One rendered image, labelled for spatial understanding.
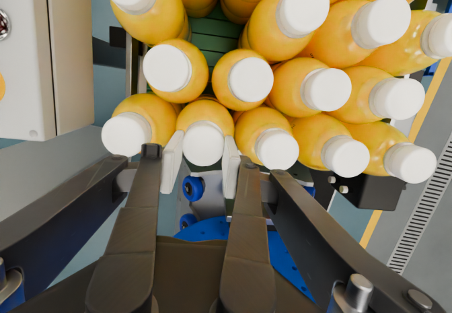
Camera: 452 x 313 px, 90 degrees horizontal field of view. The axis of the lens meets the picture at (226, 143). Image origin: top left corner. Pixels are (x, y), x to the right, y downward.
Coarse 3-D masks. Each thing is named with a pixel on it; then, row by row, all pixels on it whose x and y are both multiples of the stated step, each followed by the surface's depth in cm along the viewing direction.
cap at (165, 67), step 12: (156, 48) 19; (168, 48) 19; (144, 60) 19; (156, 60) 19; (168, 60) 19; (180, 60) 19; (144, 72) 19; (156, 72) 19; (168, 72) 19; (180, 72) 20; (156, 84) 20; (168, 84) 20; (180, 84) 20
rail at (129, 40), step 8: (128, 40) 30; (136, 40) 32; (128, 48) 31; (136, 48) 33; (128, 56) 31; (136, 56) 33; (128, 64) 31; (136, 64) 33; (128, 72) 32; (136, 72) 34; (128, 80) 32; (136, 80) 34; (128, 88) 32; (136, 88) 34; (128, 96) 32
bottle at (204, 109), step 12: (204, 96) 32; (192, 108) 24; (204, 108) 24; (216, 108) 25; (180, 120) 24; (192, 120) 23; (204, 120) 22; (216, 120) 23; (228, 120) 25; (228, 132) 24
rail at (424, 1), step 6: (414, 0) 34; (420, 0) 33; (426, 0) 32; (432, 0) 32; (414, 6) 34; (420, 6) 33; (426, 6) 32; (402, 78) 34; (408, 78) 34; (384, 120) 37; (390, 120) 36
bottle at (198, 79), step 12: (180, 48) 22; (192, 48) 23; (192, 60) 22; (204, 60) 25; (192, 72) 23; (204, 72) 24; (192, 84) 23; (204, 84) 26; (168, 96) 24; (180, 96) 24; (192, 96) 25
